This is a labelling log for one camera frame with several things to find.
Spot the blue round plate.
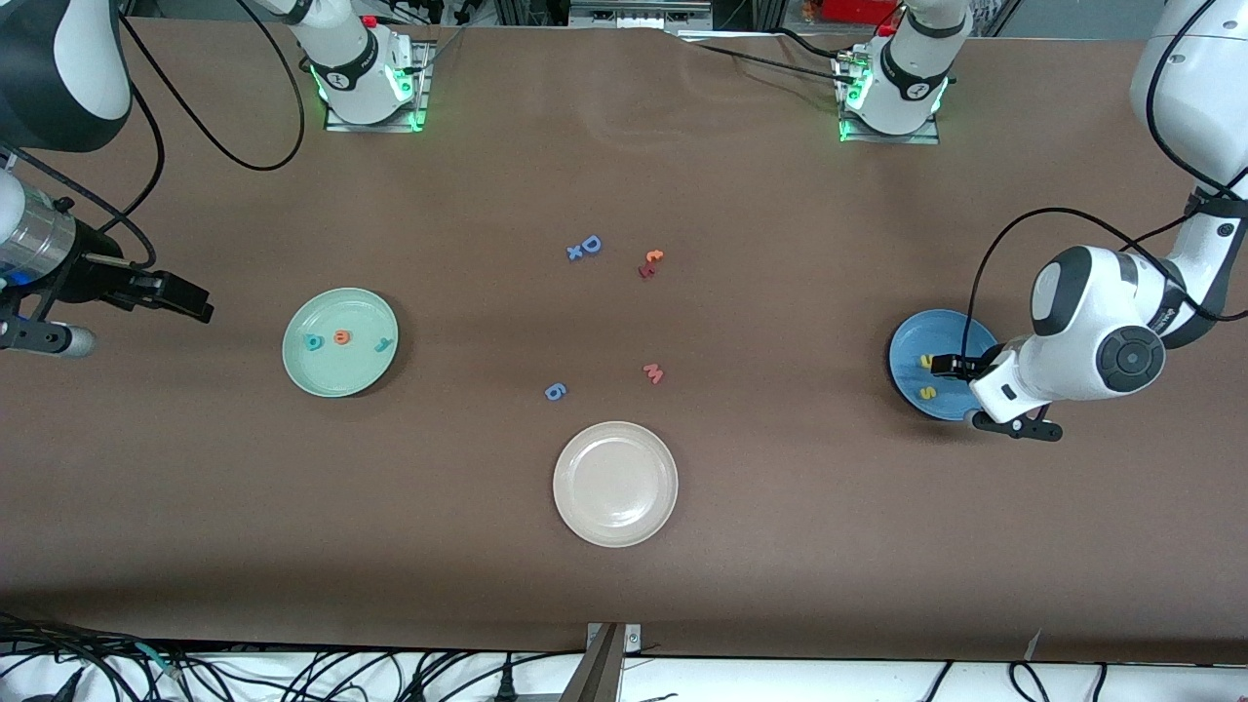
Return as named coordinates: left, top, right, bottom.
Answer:
left=888, top=309, right=1001, bottom=422

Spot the light green round plate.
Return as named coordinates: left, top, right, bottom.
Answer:
left=282, top=288, right=400, bottom=399

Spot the brown table cover sheet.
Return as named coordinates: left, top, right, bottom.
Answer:
left=0, top=15, right=1248, bottom=666

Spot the beige round plate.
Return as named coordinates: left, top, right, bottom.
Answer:
left=552, top=420, right=680, bottom=549

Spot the red box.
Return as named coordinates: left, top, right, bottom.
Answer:
left=817, top=0, right=903, bottom=26

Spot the grey equipment box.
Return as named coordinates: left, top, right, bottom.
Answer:
left=568, top=0, right=715, bottom=32

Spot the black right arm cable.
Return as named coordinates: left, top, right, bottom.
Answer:
left=0, top=0, right=306, bottom=269

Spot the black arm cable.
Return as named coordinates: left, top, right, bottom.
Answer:
left=958, top=0, right=1248, bottom=362
left=0, top=0, right=306, bottom=269

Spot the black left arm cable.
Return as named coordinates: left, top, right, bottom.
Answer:
left=958, top=0, right=1248, bottom=362

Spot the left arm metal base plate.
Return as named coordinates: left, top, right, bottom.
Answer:
left=838, top=117, right=942, bottom=145

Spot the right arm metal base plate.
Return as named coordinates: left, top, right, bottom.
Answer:
left=325, top=102, right=428, bottom=133

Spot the black tabletop cable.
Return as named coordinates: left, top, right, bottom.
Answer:
left=694, top=41, right=849, bottom=84

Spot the teal connector cable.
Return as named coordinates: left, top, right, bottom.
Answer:
left=135, top=642, right=186, bottom=681

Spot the grey metal post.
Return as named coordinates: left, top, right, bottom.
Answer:
left=560, top=622, right=626, bottom=702

